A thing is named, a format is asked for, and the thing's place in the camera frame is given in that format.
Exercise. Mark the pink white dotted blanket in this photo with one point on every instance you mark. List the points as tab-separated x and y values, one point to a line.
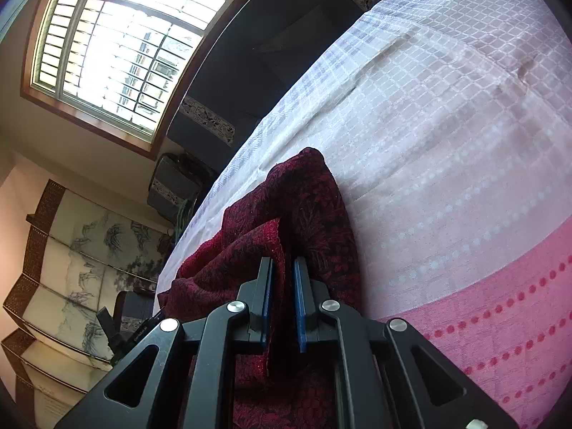
447	143

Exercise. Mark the dark sofa with patterned bands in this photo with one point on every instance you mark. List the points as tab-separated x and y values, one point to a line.
250	53

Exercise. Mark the large wood-framed window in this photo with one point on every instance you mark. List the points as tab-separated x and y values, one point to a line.
111	31

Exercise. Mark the red floral pillow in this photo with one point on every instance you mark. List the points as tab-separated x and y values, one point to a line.
304	205

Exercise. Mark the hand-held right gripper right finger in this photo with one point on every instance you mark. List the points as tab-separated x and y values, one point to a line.
300	304

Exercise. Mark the dark patterned armchair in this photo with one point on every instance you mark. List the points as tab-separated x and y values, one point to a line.
134	306
172	178

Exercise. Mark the folding screen with ink painting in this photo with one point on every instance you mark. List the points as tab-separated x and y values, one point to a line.
80	250

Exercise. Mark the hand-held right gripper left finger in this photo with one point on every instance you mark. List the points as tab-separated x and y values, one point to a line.
268	297

